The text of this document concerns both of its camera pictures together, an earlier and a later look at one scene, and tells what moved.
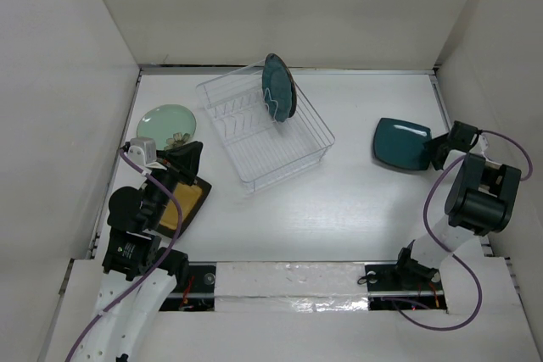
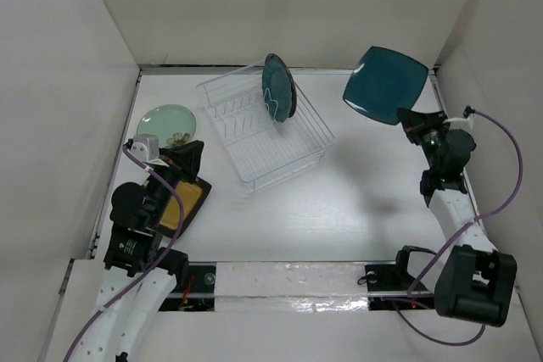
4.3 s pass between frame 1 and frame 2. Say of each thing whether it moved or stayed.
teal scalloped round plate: stayed
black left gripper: stayed
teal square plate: moved
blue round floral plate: stayed
